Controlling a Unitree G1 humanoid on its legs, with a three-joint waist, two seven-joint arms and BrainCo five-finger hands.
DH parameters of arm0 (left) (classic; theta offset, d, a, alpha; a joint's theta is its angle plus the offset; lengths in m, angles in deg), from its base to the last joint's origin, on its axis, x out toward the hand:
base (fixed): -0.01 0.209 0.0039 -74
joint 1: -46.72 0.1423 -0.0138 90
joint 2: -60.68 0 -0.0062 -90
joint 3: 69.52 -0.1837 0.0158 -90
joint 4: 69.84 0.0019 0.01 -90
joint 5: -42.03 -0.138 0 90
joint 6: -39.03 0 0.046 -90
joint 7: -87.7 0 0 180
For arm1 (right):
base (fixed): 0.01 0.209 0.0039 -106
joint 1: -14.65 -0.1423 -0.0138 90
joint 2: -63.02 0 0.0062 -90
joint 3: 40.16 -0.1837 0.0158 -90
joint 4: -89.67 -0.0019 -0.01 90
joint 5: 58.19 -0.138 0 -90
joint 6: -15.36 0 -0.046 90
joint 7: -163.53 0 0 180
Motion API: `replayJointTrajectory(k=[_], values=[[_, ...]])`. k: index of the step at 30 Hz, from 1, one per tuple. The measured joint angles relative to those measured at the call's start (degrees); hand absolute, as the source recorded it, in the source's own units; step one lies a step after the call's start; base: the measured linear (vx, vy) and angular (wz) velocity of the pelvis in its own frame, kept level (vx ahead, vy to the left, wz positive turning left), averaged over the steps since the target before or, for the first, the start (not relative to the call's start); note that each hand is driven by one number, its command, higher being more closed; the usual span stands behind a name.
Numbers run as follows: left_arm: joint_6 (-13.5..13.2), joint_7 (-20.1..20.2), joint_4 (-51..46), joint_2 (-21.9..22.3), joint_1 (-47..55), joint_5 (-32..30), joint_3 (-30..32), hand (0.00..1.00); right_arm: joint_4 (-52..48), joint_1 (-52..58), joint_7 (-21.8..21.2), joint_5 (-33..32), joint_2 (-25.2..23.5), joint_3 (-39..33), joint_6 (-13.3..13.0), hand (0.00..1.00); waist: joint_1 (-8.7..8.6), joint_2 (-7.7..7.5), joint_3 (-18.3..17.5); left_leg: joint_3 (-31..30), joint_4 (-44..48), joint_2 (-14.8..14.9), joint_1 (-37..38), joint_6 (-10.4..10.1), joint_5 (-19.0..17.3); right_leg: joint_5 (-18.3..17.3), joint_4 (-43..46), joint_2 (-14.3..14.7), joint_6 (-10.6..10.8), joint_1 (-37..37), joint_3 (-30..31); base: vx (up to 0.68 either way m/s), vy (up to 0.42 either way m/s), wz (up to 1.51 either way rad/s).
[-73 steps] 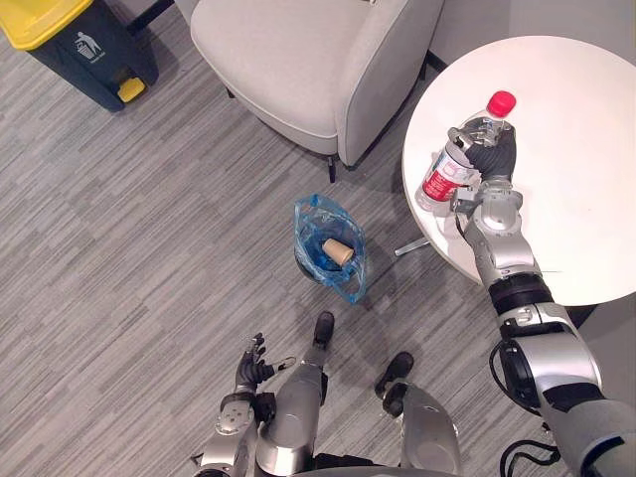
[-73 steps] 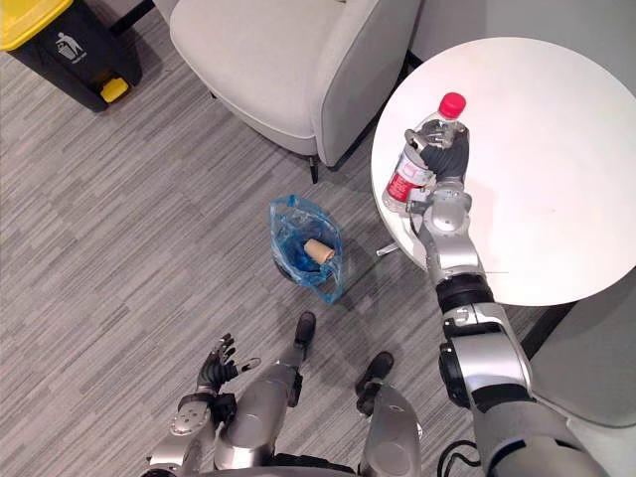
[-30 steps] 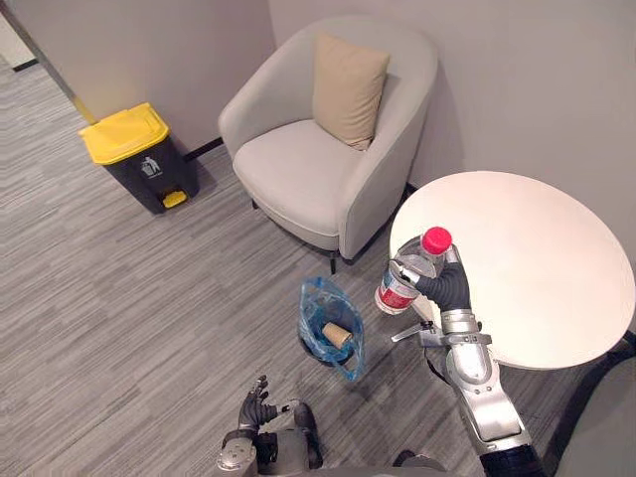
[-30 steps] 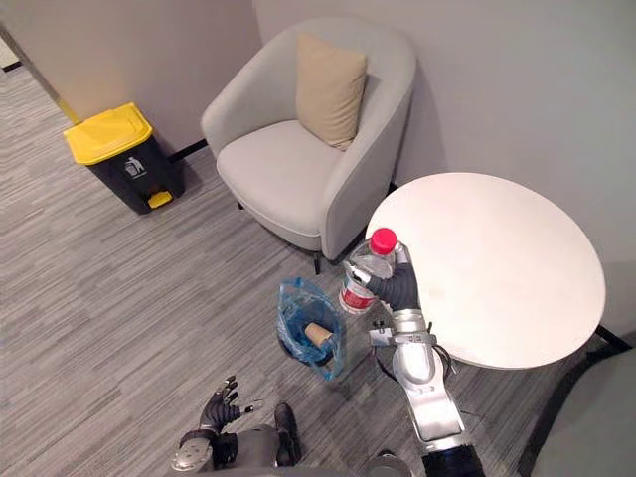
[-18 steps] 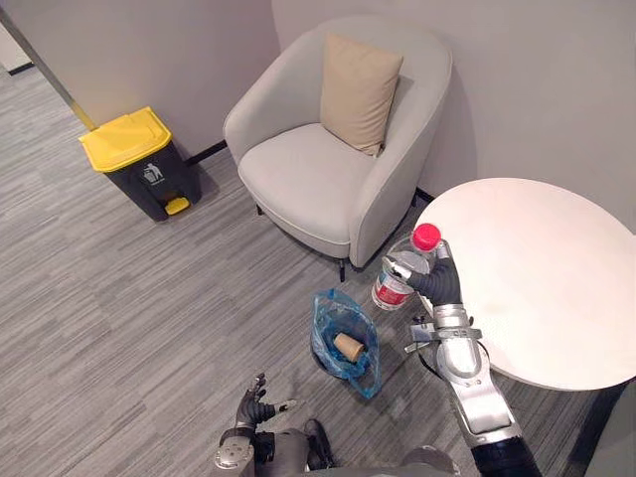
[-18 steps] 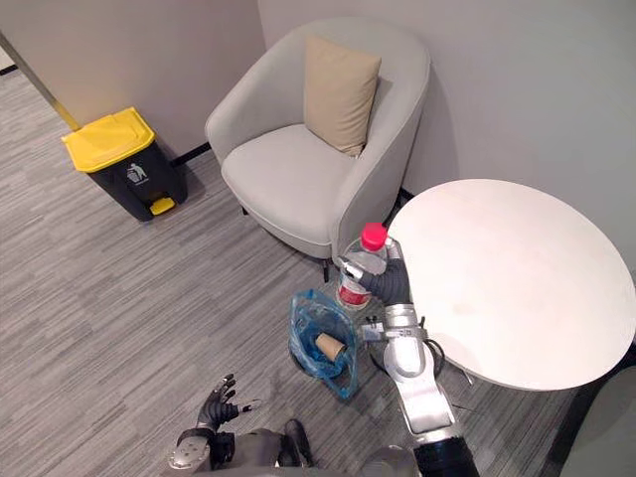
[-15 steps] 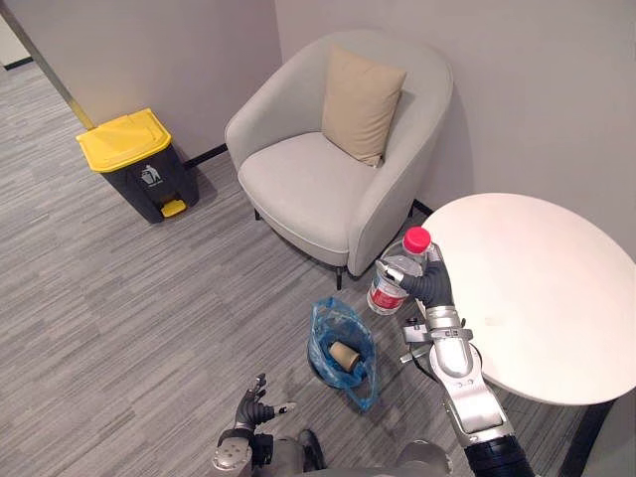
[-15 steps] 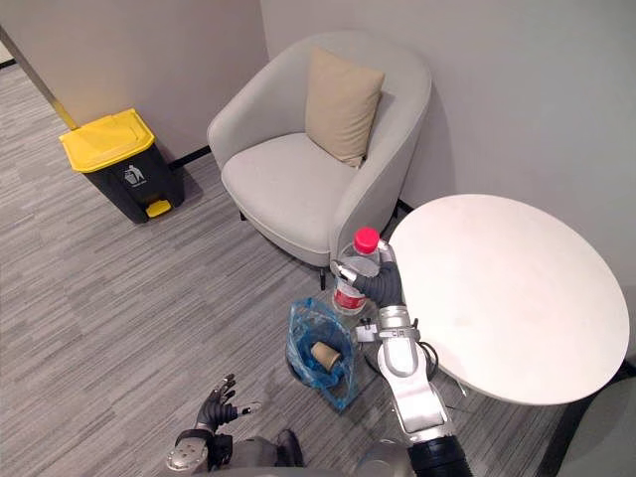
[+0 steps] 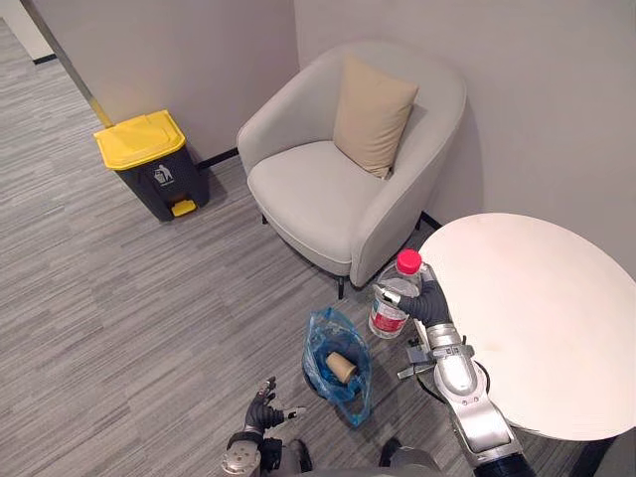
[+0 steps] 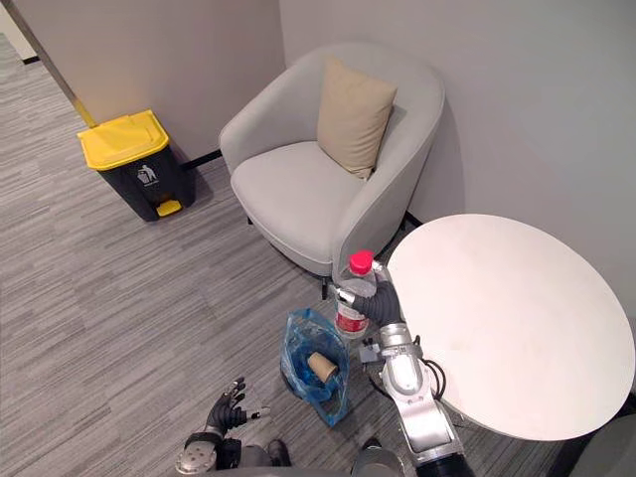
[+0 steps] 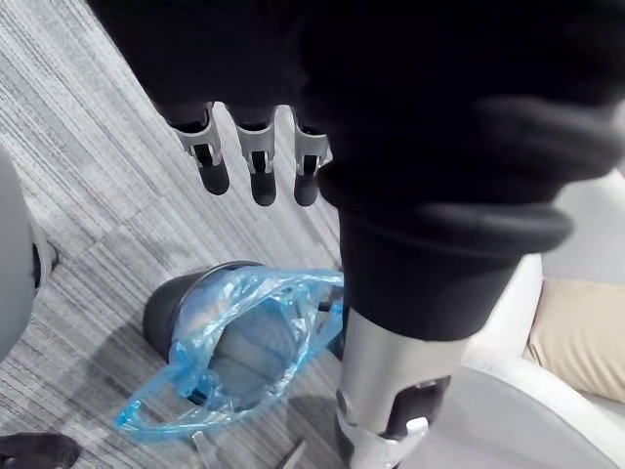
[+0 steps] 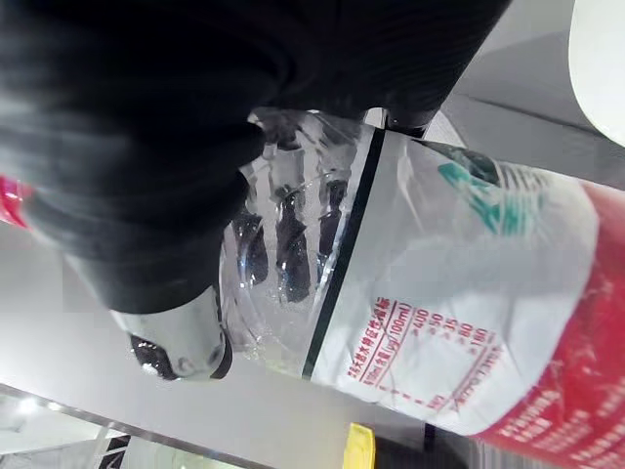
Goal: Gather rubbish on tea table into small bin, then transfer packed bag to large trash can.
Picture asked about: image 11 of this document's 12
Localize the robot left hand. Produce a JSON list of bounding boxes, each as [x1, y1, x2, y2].
[[87, 0, 625, 469]]

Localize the blue plastic bin bag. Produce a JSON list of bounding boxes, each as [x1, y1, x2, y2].
[[114, 267, 346, 444]]

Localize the silver metal rod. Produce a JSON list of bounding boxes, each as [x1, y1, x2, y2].
[[190, 430, 217, 469]]

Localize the small dark grey bin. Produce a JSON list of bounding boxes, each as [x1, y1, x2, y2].
[[141, 261, 349, 407]]

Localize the beige cushion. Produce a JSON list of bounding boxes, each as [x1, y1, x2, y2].
[[522, 277, 625, 399]]

